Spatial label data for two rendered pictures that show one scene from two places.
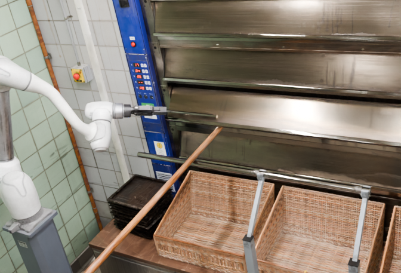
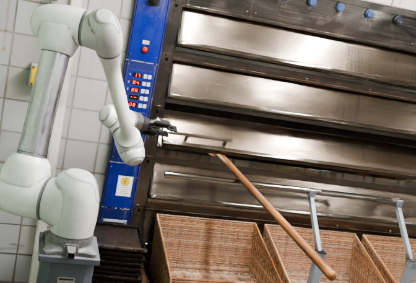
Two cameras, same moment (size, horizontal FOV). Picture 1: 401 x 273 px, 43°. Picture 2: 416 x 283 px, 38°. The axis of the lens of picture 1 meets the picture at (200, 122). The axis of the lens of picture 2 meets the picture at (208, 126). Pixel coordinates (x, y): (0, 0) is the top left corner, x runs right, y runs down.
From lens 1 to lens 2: 2.42 m
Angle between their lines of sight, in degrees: 50
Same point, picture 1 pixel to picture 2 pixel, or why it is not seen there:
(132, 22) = (155, 24)
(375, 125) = (367, 156)
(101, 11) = (108, 4)
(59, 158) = not seen: outside the picture
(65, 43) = (23, 33)
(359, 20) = (374, 64)
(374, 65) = (372, 104)
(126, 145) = not seen: hidden behind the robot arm
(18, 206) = (90, 216)
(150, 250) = not seen: outside the picture
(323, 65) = (335, 100)
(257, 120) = (267, 148)
